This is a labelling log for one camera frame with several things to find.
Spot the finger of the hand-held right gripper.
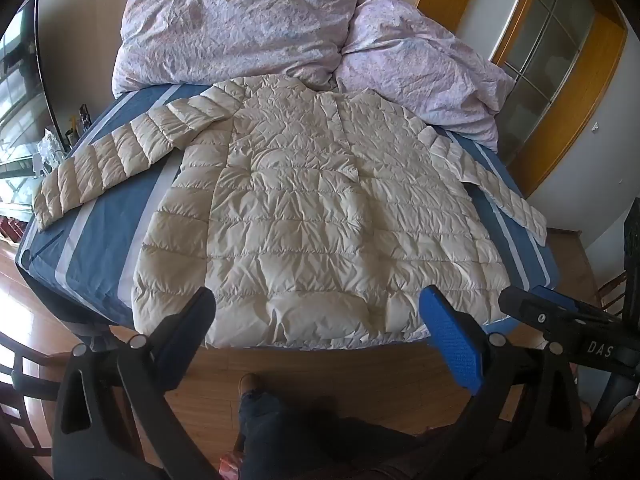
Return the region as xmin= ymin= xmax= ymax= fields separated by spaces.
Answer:
xmin=498 ymin=287 xmax=621 ymax=337
xmin=531 ymin=285 xmax=578 ymax=312

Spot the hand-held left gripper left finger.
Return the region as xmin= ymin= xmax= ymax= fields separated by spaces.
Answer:
xmin=52 ymin=286 xmax=221 ymax=480

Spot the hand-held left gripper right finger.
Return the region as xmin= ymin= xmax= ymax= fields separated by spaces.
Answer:
xmin=415 ymin=285 xmax=588 ymax=480

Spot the cream quilted down jacket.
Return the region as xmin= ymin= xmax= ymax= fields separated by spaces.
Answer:
xmin=32 ymin=74 xmax=548 ymax=352

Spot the person's right hand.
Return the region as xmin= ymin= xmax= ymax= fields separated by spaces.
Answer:
xmin=597 ymin=392 xmax=640 ymax=461

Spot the brown wooden chair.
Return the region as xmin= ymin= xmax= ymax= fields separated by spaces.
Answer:
xmin=594 ymin=269 xmax=629 ymax=317

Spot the person's brown shoe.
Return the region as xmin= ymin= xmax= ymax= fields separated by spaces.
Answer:
xmin=238 ymin=373 xmax=262 ymax=402

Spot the blue white-striped bed sheet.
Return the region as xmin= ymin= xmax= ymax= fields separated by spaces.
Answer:
xmin=15 ymin=82 xmax=561 ymax=352

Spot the person's leg in dark trousers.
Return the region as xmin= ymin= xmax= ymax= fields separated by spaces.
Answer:
xmin=234 ymin=390 xmax=431 ymax=480

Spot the dark wooden chair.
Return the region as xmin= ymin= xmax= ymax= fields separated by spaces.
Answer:
xmin=0 ymin=330 xmax=108 ymax=480

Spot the clear plastic bag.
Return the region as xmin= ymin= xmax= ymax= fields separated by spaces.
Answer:
xmin=36 ymin=129 xmax=68 ymax=173

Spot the wooden door with glass panes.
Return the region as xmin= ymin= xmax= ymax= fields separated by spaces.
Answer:
xmin=415 ymin=0 xmax=628 ymax=197

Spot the pink floral quilt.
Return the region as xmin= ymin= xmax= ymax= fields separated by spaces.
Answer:
xmin=112 ymin=0 xmax=362 ymax=100
xmin=334 ymin=0 xmax=516 ymax=155

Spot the large black framed window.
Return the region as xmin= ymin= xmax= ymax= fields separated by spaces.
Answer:
xmin=0 ymin=0 xmax=68 ymax=211

